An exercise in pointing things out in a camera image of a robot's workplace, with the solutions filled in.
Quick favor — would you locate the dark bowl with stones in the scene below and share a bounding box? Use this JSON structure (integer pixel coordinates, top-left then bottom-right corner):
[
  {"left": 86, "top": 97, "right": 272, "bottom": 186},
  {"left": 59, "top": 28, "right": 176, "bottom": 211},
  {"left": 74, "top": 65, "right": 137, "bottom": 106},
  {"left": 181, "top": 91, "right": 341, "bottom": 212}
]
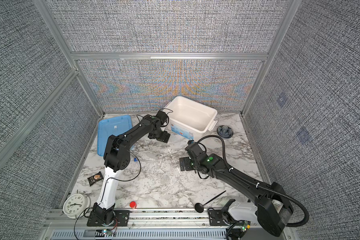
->
[{"left": 217, "top": 125, "right": 234, "bottom": 139}]

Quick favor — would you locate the black long handled ladle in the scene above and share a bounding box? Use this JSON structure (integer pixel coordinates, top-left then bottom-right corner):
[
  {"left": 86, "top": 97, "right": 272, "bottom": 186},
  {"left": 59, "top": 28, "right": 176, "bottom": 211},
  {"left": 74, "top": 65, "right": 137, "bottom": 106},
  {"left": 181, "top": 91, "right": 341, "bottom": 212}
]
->
[{"left": 194, "top": 191, "right": 226, "bottom": 213}]

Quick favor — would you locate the blue capped test tube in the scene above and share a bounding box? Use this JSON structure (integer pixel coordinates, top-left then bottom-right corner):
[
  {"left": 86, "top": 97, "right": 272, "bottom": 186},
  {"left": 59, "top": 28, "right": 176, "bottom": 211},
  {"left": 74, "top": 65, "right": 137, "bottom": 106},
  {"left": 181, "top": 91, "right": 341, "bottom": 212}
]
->
[{"left": 134, "top": 158, "right": 160, "bottom": 164}]

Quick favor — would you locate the black corrugated cable conduit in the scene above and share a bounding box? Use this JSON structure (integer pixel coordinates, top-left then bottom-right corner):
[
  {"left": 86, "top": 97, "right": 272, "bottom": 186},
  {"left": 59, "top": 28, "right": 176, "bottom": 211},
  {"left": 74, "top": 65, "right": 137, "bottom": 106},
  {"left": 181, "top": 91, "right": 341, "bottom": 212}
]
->
[{"left": 194, "top": 134, "right": 310, "bottom": 228}]

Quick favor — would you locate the red bottle cap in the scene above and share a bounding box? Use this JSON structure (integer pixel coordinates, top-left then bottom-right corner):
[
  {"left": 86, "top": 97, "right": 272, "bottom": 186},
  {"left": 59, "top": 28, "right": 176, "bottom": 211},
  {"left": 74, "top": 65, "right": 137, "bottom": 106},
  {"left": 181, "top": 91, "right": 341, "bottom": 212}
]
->
[{"left": 130, "top": 201, "right": 137, "bottom": 209}]

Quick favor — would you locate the glass stirring rod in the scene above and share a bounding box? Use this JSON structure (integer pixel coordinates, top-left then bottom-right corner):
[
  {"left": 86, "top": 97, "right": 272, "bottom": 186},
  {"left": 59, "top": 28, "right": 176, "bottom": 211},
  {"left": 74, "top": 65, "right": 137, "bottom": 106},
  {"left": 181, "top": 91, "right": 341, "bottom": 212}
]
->
[{"left": 168, "top": 149, "right": 181, "bottom": 176}]

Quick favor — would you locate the dark snack packet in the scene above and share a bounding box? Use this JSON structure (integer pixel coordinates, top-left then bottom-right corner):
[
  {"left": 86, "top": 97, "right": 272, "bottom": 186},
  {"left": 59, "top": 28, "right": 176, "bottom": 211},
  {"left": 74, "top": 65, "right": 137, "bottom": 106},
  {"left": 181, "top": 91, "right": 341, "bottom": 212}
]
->
[{"left": 87, "top": 172, "right": 104, "bottom": 187}]

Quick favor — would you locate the white analog clock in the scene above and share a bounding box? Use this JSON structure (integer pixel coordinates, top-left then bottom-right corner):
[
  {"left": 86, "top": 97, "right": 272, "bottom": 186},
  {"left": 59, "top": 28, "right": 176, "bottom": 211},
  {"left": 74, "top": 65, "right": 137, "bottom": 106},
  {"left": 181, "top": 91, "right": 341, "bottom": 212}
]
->
[{"left": 63, "top": 194, "right": 91, "bottom": 219}]

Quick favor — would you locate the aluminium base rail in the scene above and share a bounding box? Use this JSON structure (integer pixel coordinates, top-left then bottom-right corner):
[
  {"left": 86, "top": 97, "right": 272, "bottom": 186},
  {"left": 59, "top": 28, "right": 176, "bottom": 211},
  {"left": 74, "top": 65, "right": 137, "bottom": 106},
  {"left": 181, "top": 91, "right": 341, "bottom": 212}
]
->
[{"left": 44, "top": 208, "right": 229, "bottom": 229}]

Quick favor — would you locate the blue plastic bin lid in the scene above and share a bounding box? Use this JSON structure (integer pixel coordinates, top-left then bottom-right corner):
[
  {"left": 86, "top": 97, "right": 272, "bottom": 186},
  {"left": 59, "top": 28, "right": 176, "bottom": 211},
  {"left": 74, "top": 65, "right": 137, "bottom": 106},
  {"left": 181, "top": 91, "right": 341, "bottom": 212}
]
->
[{"left": 97, "top": 115, "right": 133, "bottom": 157}]

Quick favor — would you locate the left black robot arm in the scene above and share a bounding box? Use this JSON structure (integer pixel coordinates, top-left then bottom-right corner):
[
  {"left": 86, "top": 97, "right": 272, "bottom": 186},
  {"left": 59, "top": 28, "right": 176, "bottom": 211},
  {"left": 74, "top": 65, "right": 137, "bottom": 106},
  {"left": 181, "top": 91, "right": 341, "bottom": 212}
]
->
[{"left": 90, "top": 110, "right": 171, "bottom": 226}]

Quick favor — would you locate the white plastic storage bin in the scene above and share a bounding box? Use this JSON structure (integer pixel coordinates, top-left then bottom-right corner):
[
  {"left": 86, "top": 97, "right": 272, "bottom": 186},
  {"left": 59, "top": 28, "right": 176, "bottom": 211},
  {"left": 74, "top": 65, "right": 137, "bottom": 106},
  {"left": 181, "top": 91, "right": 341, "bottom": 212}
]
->
[{"left": 163, "top": 96, "right": 218, "bottom": 142}]

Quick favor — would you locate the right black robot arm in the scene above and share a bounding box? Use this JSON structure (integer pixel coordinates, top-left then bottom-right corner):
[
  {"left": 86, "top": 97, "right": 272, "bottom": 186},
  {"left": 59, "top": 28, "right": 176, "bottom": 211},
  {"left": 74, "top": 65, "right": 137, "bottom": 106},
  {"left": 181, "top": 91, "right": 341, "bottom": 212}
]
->
[{"left": 185, "top": 141, "right": 294, "bottom": 237}]

